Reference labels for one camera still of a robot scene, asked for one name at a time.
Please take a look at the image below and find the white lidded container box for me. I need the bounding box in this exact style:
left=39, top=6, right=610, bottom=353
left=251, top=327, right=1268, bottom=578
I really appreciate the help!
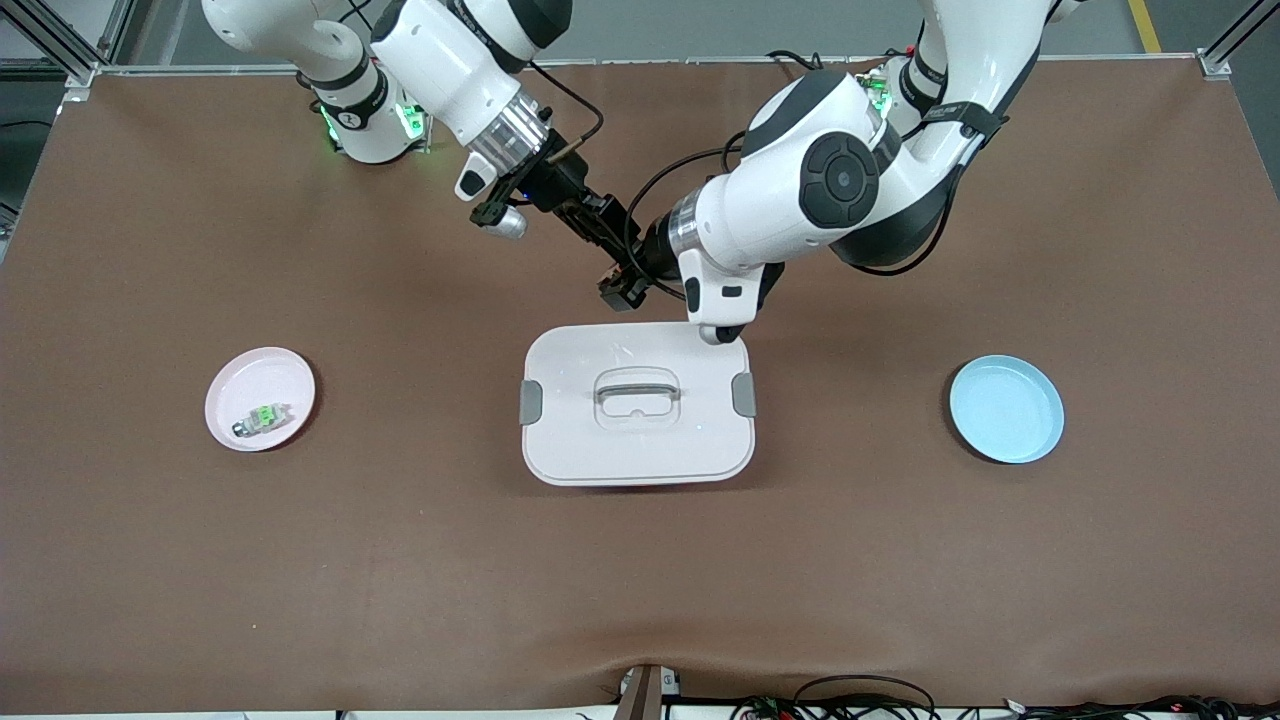
left=519, top=320, right=758, bottom=488

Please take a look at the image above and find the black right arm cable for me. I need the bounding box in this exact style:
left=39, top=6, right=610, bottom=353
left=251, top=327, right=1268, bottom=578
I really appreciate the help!
left=528, top=60, right=607, bottom=159

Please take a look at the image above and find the orange and black switch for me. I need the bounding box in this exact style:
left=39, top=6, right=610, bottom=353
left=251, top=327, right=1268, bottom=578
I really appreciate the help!
left=598, top=268, right=651, bottom=313

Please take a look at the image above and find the metal table clamp bracket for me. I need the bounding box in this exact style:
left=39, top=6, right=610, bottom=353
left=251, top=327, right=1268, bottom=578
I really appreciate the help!
left=615, top=663, right=683, bottom=720

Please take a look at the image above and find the light blue round plate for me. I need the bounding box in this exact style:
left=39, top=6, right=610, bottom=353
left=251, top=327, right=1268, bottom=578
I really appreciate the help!
left=949, top=354, right=1066, bottom=465

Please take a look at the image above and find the slanted aluminium frame strut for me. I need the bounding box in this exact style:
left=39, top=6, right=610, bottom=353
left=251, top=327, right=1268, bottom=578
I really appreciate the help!
left=10, top=0, right=101, bottom=89

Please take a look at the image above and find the green and white switch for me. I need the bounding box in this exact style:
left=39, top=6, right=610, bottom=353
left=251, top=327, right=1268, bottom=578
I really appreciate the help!
left=232, top=402, right=293, bottom=439

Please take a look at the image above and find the aluminium frame corner strut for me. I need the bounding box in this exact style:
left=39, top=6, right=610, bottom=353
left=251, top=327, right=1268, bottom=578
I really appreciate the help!
left=1196, top=0, right=1273, bottom=81

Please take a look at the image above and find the silver table edge rail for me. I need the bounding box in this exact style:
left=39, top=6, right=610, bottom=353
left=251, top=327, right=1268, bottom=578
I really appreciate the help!
left=60, top=55, right=1231, bottom=79

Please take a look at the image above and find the black cable bundle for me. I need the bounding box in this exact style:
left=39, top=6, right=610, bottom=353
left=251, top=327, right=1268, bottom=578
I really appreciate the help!
left=1000, top=694, right=1280, bottom=720

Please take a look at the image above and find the upright aluminium frame post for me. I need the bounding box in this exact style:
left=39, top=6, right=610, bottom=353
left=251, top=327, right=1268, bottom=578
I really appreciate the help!
left=100, top=0, right=137, bottom=63

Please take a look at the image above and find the brown table mat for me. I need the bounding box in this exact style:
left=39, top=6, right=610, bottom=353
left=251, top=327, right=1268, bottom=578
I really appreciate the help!
left=0, top=55, right=1280, bottom=716

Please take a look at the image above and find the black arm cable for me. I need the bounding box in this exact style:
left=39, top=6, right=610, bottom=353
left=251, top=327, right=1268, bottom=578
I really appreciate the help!
left=528, top=60, right=607, bottom=159
left=625, top=135, right=961, bottom=301

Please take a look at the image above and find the black looped cable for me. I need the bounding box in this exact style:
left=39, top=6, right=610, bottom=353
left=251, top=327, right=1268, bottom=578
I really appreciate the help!
left=795, top=675, right=936, bottom=720

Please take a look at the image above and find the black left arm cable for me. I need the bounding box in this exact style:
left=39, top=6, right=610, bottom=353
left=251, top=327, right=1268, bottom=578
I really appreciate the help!
left=625, top=135, right=961, bottom=301

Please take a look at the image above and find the pink round plate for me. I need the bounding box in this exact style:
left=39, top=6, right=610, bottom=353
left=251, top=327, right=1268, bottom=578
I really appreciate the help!
left=204, top=346, right=318, bottom=453

